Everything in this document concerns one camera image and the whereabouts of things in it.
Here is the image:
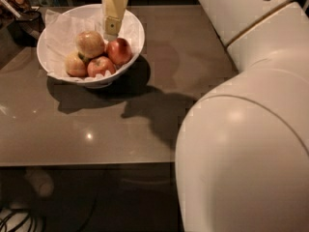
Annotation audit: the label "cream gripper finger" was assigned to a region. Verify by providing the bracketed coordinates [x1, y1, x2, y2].
[102, 0, 128, 41]

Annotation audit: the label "yellow-red top apple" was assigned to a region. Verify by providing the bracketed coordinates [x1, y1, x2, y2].
[75, 31, 105, 58]

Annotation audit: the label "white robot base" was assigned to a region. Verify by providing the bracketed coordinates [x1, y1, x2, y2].
[0, 167, 54, 232]

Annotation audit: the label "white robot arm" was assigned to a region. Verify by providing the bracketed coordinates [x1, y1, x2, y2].
[175, 0, 309, 232]

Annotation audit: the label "red right apple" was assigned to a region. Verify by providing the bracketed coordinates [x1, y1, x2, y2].
[106, 38, 132, 66]

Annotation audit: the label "red apple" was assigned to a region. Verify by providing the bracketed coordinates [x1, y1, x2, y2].
[106, 38, 132, 66]
[87, 56, 116, 77]

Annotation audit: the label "red front apple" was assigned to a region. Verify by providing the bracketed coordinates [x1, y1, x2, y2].
[87, 56, 116, 77]

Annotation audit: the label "white bowl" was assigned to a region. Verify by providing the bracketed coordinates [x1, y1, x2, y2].
[37, 4, 145, 88]

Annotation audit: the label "yellow left apple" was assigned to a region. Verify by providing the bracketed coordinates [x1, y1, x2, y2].
[65, 51, 88, 77]

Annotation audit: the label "white paper liner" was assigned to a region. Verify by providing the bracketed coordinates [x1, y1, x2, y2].
[37, 4, 145, 87]

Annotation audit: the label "dark bag on left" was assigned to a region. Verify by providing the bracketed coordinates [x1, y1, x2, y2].
[0, 0, 45, 45]

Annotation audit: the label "black cables on floor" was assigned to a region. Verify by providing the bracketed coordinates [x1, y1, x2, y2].
[0, 206, 46, 232]

